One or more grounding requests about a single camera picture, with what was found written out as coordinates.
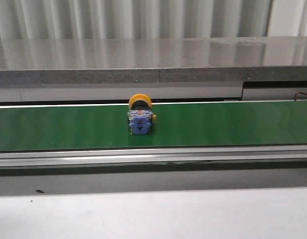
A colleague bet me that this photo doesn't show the aluminium conveyor frame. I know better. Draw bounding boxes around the aluminium conveyor frame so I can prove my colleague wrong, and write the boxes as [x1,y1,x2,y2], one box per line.
[0,104,307,176]

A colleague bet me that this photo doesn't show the grey stone counter slab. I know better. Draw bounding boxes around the grey stone counter slab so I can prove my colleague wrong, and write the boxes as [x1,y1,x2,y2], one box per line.
[0,37,307,85]

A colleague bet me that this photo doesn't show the yellow mushroom push button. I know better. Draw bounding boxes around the yellow mushroom push button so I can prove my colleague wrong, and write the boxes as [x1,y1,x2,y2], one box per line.
[127,94,156,135]

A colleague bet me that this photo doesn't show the green conveyor belt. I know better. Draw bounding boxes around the green conveyor belt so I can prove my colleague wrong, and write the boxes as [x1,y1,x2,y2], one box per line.
[0,101,307,151]

